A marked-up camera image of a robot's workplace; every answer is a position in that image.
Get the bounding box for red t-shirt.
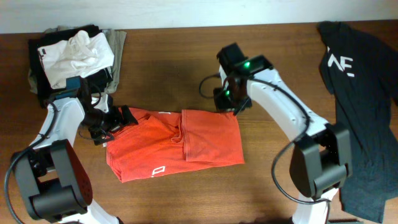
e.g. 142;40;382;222
106;108;244;183

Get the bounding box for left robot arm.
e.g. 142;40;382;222
4;76;138;223

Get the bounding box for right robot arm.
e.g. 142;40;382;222
213;43;353;223

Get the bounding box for black folded garment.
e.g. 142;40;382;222
28;24;114;109

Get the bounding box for white folded garment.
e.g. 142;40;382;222
38;30;114;90

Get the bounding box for olive grey folded garment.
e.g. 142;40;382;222
27;26;127;98

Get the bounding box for dark teal t-shirt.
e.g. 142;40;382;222
317;21;397;223

